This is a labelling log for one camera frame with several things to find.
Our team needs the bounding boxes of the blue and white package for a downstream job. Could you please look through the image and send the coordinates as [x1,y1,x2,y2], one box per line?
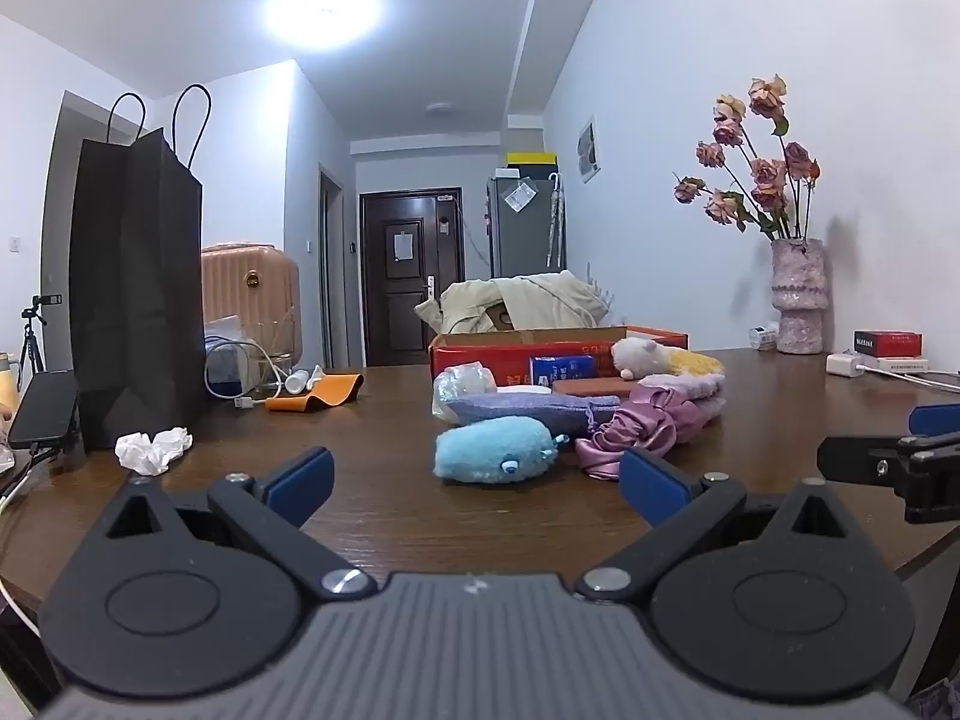
[204,315,250,392]

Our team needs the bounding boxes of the black smartphone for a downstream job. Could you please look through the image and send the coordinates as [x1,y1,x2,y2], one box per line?
[7,370,80,448]

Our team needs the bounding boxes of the dark brown entrance door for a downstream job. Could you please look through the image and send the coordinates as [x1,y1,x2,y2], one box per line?
[358,187,466,367]

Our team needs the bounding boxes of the white plush toy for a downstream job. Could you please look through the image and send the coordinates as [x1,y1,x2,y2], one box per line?
[611,337,680,380]

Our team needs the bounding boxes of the black tripod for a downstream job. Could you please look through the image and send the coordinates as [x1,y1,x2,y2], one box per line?
[19,292,65,391]

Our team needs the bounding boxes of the white usb cable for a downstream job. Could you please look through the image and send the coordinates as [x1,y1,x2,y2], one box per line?
[204,341,292,410]

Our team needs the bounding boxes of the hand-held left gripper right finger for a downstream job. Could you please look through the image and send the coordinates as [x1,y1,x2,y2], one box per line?
[574,448,863,605]

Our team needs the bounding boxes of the white wall panel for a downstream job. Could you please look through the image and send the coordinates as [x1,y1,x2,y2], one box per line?
[576,116,603,185]

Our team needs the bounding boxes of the black paper bag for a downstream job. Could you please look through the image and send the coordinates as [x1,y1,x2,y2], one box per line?
[69,84,212,451]

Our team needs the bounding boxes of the clear glass jar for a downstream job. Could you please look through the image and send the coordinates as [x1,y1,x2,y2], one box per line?
[225,315,295,398]

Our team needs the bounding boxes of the clear plastic bag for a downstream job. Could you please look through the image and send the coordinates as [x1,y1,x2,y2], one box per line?
[433,364,500,421]

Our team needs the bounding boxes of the pink suitcase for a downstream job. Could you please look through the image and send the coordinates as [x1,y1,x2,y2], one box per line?
[201,244,303,368]

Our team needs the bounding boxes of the beige coat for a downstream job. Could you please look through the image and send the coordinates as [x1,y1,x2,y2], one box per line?
[415,270,610,335]

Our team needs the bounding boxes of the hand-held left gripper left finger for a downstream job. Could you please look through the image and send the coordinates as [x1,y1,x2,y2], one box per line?
[101,448,380,602]

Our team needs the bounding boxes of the pink satin scrunchie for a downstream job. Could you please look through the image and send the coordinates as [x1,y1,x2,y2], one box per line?
[575,386,698,481]

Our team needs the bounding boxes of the red and black box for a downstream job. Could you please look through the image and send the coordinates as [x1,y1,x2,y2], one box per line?
[853,330,926,361]

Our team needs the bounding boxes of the large round ceiling lamp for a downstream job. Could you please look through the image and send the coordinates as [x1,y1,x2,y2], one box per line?
[262,0,387,53]

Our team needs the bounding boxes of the pink textured vase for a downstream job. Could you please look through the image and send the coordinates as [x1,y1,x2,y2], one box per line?
[771,238,828,355]

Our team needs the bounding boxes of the dried pink roses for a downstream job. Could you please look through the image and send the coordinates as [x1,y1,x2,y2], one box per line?
[673,75,822,242]

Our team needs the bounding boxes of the grey refrigerator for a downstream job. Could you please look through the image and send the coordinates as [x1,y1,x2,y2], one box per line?
[487,172,569,280]

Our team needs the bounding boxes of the brown case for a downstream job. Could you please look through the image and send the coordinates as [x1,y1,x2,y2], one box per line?
[551,377,643,398]

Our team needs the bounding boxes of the crumpled white tissue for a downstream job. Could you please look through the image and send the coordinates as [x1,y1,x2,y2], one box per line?
[115,427,194,476]

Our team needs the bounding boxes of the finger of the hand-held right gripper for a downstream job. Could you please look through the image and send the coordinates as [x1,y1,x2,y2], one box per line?
[909,403,960,439]
[817,435,914,483]

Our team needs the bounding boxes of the grey side door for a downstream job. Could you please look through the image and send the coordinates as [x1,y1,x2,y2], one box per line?
[319,165,350,368]

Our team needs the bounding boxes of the white adapter cable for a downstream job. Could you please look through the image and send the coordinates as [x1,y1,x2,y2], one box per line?
[862,364,960,392]

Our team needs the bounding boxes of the light blue plush toy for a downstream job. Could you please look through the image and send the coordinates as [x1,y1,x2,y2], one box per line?
[433,416,567,485]

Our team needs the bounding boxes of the blue tissue pack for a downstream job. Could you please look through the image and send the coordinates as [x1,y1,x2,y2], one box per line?
[530,355,597,391]

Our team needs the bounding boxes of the red cardboard box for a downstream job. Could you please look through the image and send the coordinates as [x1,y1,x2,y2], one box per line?
[429,325,689,392]

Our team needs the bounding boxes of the white folded umbrella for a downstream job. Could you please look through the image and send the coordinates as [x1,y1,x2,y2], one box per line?
[546,171,565,269]

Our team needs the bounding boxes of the orange strap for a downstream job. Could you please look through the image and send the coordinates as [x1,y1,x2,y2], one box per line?
[266,373,365,413]

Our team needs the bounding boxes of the purple fuzzy sock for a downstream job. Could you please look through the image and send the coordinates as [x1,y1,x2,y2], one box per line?
[439,392,623,440]

